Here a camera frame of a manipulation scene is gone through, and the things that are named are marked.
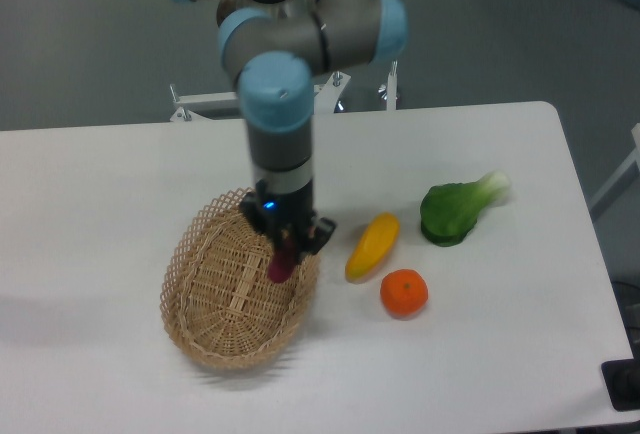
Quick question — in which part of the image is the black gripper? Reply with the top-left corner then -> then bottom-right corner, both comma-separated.
239,180 -> 336,261

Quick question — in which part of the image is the purple sweet potato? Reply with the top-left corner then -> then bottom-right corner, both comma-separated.
267,237 -> 298,284

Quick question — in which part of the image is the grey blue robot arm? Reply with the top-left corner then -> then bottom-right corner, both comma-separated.
176,0 -> 408,263

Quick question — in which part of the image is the oval wicker basket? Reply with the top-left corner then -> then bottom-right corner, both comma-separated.
160,188 -> 320,370

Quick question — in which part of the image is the yellow mango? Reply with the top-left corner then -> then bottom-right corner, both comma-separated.
345,212 -> 400,282

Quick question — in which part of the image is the orange tangerine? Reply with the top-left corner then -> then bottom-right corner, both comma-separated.
380,269 -> 429,317

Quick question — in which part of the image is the green bok choy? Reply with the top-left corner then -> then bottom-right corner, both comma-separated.
419,171 -> 511,247

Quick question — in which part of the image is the black device at table edge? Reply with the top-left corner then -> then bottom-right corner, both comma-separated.
601,359 -> 639,412

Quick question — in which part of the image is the white metal base frame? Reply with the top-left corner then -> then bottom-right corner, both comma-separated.
168,71 -> 351,123

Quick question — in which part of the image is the white bracket with screw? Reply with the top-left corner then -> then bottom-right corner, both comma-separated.
378,59 -> 399,112

